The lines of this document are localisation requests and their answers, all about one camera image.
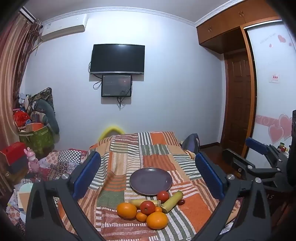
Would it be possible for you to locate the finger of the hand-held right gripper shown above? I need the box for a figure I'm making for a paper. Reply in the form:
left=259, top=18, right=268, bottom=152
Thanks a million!
left=245, top=137, right=289, bottom=168
left=222, top=148, right=288, bottom=193

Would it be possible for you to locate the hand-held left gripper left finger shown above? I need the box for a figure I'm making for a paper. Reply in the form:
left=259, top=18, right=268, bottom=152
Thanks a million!
left=25, top=151, right=104, bottom=241

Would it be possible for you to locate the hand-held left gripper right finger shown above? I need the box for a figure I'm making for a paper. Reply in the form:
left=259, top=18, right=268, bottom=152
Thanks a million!
left=195, top=152, right=270, bottom=241

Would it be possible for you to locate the red tomato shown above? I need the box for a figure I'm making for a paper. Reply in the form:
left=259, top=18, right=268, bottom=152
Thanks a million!
left=157, top=190, right=170, bottom=202

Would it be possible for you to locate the large orange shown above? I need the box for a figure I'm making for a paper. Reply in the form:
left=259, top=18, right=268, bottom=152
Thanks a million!
left=146, top=212, right=168, bottom=230
left=117, top=202, right=137, bottom=220

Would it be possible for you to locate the dark purple plate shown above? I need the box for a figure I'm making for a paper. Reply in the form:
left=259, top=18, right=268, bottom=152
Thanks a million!
left=129, top=167, right=173, bottom=197

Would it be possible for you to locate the checkered patchwork quilt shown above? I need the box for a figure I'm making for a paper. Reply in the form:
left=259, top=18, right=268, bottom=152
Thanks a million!
left=14, top=149, right=89, bottom=186

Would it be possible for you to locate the dark blue bag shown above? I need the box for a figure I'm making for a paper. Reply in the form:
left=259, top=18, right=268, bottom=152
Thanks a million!
left=181, top=133, right=200, bottom=152

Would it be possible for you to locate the brown wooden door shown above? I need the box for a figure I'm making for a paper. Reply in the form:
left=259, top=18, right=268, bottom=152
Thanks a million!
left=221, top=50, right=253, bottom=156

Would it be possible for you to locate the yellow plush object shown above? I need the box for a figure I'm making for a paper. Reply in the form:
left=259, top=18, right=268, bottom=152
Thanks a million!
left=98, top=125, right=125, bottom=142

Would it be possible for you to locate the pink rabbit toy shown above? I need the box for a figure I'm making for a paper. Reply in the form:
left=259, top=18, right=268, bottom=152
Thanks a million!
left=24, top=147, right=40, bottom=173

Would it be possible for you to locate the green patterned storage box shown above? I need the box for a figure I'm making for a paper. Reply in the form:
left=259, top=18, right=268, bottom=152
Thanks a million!
left=18, top=125, right=55, bottom=156

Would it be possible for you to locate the striped patchwork blanket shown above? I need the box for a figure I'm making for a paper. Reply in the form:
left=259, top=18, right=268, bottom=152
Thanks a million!
left=55, top=131, right=242, bottom=241

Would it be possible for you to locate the red apple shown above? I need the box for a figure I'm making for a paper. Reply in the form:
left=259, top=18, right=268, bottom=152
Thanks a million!
left=140, top=201, right=156, bottom=215

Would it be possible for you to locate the pile of papers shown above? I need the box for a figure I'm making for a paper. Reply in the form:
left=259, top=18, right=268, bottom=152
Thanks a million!
left=7, top=183, right=34, bottom=223

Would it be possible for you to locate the red box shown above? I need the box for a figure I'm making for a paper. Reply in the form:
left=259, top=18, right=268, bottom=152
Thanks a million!
left=0, top=142, right=28, bottom=174

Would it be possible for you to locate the red bag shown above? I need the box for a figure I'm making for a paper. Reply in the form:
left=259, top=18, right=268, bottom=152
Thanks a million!
left=13, top=109, right=31, bottom=128

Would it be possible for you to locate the dark patterned cushion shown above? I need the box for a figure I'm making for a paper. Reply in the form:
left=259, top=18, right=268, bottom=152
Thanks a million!
left=30, top=87, right=55, bottom=112

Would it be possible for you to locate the wooden overhead cabinet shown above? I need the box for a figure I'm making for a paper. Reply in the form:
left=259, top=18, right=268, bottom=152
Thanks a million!
left=196, top=0, right=281, bottom=54

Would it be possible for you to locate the striped brown curtain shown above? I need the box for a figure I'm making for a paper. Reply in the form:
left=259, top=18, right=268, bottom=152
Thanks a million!
left=0, top=9, right=43, bottom=149

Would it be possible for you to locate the white air conditioner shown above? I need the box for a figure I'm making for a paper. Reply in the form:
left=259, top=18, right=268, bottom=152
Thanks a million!
left=41, top=13, right=89, bottom=42

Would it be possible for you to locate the black television cable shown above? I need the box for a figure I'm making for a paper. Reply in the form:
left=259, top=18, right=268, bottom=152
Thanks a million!
left=88, top=61, right=103, bottom=90

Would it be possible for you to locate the small black wall monitor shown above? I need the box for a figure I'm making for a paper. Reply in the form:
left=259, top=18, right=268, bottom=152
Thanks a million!
left=101, top=74, right=133, bottom=98

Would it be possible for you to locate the black wall television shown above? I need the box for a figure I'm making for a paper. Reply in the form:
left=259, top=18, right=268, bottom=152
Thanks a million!
left=90, top=44, right=145, bottom=75

